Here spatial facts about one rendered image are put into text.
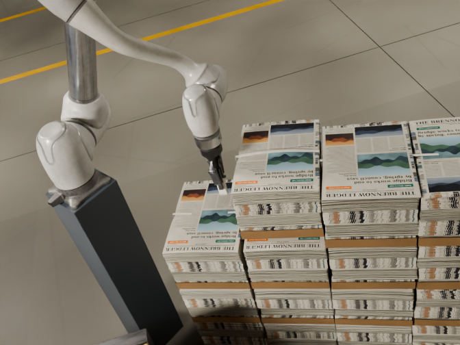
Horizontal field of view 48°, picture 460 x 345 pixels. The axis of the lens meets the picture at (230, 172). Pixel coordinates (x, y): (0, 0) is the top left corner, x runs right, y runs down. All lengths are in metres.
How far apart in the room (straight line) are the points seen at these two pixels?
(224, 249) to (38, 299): 1.58
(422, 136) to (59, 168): 1.23
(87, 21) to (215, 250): 0.86
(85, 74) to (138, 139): 2.11
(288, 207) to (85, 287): 1.66
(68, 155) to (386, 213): 1.06
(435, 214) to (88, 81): 1.22
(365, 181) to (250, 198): 0.36
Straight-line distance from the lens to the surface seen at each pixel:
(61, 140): 1.85
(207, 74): 1.72
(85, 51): 1.83
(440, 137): 1.82
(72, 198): 1.96
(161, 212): 3.27
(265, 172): 1.72
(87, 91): 1.93
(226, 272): 1.92
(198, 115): 1.60
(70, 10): 1.56
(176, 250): 1.88
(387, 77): 4.09
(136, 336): 1.75
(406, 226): 1.70
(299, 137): 1.84
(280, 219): 1.75
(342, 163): 1.70
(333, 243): 1.74
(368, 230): 1.70
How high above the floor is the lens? 2.19
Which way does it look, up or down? 40 degrees down
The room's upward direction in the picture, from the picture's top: 15 degrees counter-clockwise
